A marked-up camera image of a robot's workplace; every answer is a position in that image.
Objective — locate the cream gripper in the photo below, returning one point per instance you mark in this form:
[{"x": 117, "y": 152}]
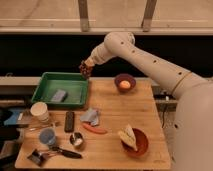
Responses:
[{"x": 89, "y": 62}]

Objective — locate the dark red grape bunch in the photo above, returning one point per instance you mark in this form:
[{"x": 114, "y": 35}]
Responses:
[{"x": 85, "y": 70}]

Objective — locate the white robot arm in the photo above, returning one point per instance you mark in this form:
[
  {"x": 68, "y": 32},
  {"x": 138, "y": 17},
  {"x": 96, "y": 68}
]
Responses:
[{"x": 193, "y": 137}]

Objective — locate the green plastic tray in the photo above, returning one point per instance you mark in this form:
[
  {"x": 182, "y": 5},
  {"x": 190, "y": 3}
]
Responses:
[{"x": 74, "y": 84}]

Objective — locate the purple bowl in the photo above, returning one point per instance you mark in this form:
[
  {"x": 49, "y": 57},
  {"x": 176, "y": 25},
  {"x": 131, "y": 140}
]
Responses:
[{"x": 122, "y": 77}]

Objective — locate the orange fruit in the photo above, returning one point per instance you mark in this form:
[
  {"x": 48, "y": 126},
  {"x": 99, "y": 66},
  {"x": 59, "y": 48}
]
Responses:
[{"x": 124, "y": 84}]

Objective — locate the blue sponge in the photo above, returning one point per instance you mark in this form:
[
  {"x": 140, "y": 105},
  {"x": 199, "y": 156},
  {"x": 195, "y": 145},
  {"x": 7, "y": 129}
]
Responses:
[{"x": 59, "y": 96}]

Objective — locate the crumpled blue cloth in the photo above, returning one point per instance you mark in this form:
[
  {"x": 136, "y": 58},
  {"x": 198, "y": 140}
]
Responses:
[{"x": 91, "y": 116}]

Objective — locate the black remote control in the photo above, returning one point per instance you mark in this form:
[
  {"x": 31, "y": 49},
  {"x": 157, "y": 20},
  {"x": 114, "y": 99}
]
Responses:
[{"x": 69, "y": 122}]

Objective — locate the stack of paper cups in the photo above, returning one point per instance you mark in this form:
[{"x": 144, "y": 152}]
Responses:
[{"x": 40, "y": 111}]

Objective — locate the metal fork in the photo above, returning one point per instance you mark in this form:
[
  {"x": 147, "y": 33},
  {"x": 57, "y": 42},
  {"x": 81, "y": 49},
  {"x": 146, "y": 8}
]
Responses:
[{"x": 53, "y": 124}]

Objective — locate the small metal cup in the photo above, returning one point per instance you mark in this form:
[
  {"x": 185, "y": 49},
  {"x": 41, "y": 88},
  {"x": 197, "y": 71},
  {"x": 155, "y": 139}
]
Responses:
[{"x": 76, "y": 139}]

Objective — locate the yellow sandwich wedge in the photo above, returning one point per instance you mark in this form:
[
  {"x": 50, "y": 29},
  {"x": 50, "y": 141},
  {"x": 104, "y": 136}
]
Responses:
[{"x": 128, "y": 137}]

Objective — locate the blue plastic cup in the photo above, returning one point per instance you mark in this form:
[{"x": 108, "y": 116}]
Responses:
[{"x": 47, "y": 137}]

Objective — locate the red bowl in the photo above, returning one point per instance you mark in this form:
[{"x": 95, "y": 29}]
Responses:
[{"x": 141, "y": 142}]

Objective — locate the blue box at left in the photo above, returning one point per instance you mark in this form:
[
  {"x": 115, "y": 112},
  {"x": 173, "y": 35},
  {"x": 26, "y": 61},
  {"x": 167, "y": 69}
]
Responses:
[{"x": 19, "y": 116}]

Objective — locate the black binder clip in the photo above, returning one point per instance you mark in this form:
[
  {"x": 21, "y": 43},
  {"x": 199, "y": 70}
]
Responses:
[{"x": 37, "y": 158}]

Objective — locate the black handled utensil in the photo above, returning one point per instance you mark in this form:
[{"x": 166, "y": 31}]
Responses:
[{"x": 66, "y": 153}]

